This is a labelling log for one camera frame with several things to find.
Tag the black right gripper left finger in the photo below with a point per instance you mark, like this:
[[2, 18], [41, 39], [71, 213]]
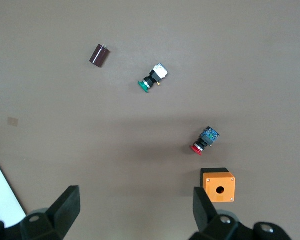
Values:
[[65, 212]]

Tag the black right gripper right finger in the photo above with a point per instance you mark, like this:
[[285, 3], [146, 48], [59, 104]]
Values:
[[205, 215]]

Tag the white drawer cabinet housing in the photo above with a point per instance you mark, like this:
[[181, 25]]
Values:
[[2, 195]]

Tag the brown tape square marker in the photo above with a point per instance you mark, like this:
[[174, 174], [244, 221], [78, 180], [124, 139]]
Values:
[[12, 121]]

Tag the dark maroon cylindrical capacitor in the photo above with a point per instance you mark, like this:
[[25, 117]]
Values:
[[99, 56]]

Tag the orange button enclosure box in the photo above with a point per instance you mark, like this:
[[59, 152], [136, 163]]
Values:
[[222, 182]]

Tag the red push button switch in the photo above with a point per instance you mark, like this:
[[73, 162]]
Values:
[[205, 141]]

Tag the green push button switch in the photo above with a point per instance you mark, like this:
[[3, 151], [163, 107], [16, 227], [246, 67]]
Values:
[[153, 76]]

